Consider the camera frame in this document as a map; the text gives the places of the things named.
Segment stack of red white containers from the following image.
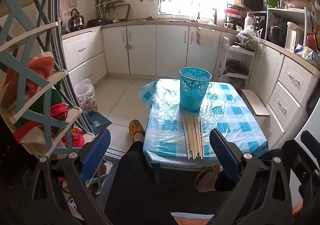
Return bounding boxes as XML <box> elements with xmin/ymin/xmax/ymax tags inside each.
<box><xmin>223</xmin><ymin>0</ymin><xmax>247</xmax><ymax>23</ymax></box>

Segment person's left leg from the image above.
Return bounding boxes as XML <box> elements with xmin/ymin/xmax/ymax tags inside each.
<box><xmin>104</xmin><ymin>140</ymin><xmax>175</xmax><ymax>225</ymax></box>

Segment red plastic bag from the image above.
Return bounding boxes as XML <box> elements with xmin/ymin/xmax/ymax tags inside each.
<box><xmin>65</xmin><ymin>127</ymin><xmax>85</xmax><ymax>148</ymax></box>

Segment bundle of wooden chopsticks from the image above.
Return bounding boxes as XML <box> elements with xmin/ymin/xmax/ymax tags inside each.
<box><xmin>182</xmin><ymin>113</ymin><xmax>204</xmax><ymax>160</ymax></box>

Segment blue and white shelf rack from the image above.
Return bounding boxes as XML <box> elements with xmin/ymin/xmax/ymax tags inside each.
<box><xmin>0</xmin><ymin>0</ymin><xmax>113</xmax><ymax>195</ymax></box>

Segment small wooden stool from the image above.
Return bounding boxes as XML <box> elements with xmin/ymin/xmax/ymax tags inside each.
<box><xmin>241</xmin><ymin>89</ymin><xmax>271</xmax><ymax>117</ymax></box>

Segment white panelled drawer cabinets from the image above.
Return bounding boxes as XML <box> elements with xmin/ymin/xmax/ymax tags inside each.
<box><xmin>254</xmin><ymin>42</ymin><xmax>320</xmax><ymax>151</ymax></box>

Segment dark pan with handle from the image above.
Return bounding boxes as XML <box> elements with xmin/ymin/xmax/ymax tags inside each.
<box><xmin>222</xmin><ymin>59</ymin><xmax>250</xmax><ymax>76</ymax></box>

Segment red pot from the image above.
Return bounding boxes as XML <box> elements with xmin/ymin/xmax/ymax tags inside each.
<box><xmin>307</xmin><ymin>32</ymin><xmax>320</xmax><ymax>52</ymax></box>

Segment leaning dark framed tray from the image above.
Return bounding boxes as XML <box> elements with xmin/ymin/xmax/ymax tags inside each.
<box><xmin>113</xmin><ymin>3</ymin><xmax>131</xmax><ymax>22</ymax></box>

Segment black frying pan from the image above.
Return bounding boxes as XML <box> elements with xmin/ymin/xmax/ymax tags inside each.
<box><xmin>87</xmin><ymin>18</ymin><xmax>105</xmax><ymax>27</ymax></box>

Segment steel kettle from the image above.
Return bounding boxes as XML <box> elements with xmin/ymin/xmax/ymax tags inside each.
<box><xmin>68</xmin><ymin>8</ymin><xmax>85</xmax><ymax>29</ymax></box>

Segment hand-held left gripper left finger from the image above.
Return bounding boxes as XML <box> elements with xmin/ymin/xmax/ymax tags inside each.
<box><xmin>32</xmin><ymin>129</ymin><xmax>113</xmax><ymax>225</ymax></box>

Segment orange plush cloth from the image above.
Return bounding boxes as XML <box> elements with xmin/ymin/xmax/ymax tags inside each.
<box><xmin>7</xmin><ymin>51</ymin><xmax>55</xmax><ymax>113</ymax></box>

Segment teal perforated plastic basket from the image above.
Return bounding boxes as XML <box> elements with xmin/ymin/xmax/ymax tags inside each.
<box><xmin>179</xmin><ymin>67</ymin><xmax>212</xmax><ymax>112</ymax></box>

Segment blue and yellow packet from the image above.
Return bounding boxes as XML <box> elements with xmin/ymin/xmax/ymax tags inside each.
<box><xmin>294</xmin><ymin>43</ymin><xmax>313</xmax><ymax>58</ymax></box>

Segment white sink base cabinets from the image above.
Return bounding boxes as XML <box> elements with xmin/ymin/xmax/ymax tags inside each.
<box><xmin>101</xmin><ymin>23</ymin><xmax>222</xmax><ymax>78</ymax></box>

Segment blue paper bag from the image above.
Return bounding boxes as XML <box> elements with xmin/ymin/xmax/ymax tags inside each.
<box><xmin>83</xmin><ymin>111</ymin><xmax>113</xmax><ymax>131</ymax></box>

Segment black rice cooker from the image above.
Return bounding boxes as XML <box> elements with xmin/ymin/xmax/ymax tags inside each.
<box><xmin>268</xmin><ymin>26</ymin><xmax>287</xmax><ymax>46</ymax></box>

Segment gas stove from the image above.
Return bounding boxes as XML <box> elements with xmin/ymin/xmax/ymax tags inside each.
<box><xmin>65</xmin><ymin>26</ymin><xmax>87</xmax><ymax>35</ymax></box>

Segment white thermos jug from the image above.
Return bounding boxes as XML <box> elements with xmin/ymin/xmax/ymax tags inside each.
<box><xmin>243</xmin><ymin>12</ymin><xmax>256</xmax><ymax>29</ymax></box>

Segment black microwave oven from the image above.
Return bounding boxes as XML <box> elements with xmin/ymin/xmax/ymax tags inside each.
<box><xmin>241</xmin><ymin>0</ymin><xmax>267</xmax><ymax>12</ymax></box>

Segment green round container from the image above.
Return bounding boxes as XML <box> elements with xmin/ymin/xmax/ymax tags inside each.
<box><xmin>49</xmin><ymin>89</ymin><xmax>66</xmax><ymax>116</ymax></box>

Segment blue checked plastic tablecloth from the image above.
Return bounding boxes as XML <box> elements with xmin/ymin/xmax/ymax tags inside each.
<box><xmin>137</xmin><ymin>78</ymin><xmax>269</xmax><ymax>166</ymax></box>

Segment white trolley cart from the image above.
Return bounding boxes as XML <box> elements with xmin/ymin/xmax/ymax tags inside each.
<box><xmin>214</xmin><ymin>37</ymin><xmax>257</xmax><ymax>91</ymax></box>

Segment pink wall stickers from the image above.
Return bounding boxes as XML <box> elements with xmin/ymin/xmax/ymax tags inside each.
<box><xmin>60</xmin><ymin>0</ymin><xmax>77</xmax><ymax>17</ymax></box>

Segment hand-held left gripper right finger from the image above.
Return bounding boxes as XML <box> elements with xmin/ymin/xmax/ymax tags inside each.
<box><xmin>207</xmin><ymin>128</ymin><xmax>298</xmax><ymax>225</ymax></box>

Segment white electric water boiler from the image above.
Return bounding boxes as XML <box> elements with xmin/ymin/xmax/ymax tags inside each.
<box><xmin>285</xmin><ymin>21</ymin><xmax>305</xmax><ymax>52</ymax></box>

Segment white countertop shelf rack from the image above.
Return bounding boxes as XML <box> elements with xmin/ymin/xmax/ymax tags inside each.
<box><xmin>264</xmin><ymin>6</ymin><xmax>316</xmax><ymax>51</ymax></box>

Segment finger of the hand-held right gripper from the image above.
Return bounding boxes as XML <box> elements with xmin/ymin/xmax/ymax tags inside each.
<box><xmin>282</xmin><ymin>139</ymin><xmax>320</xmax><ymax>191</ymax></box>
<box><xmin>301</xmin><ymin>130</ymin><xmax>320</xmax><ymax>156</ymax></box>

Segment yellow patterned slipper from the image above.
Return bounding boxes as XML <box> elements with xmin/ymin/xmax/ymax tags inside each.
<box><xmin>129</xmin><ymin>120</ymin><xmax>146</xmax><ymax>141</ymax></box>
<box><xmin>194</xmin><ymin>165</ymin><xmax>221</xmax><ymax>192</ymax></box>

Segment plastic bag of vegetables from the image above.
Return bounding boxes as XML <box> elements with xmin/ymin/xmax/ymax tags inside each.
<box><xmin>236</xmin><ymin>25</ymin><xmax>263</xmax><ymax>49</ymax></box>

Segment clear bag with floral bin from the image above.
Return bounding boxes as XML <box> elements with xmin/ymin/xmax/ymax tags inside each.
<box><xmin>74</xmin><ymin>78</ymin><xmax>98</xmax><ymax>113</ymax></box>

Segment white drawer cabinet under stove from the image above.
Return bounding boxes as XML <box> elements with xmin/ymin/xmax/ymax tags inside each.
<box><xmin>61</xmin><ymin>27</ymin><xmax>108</xmax><ymax>86</ymax></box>

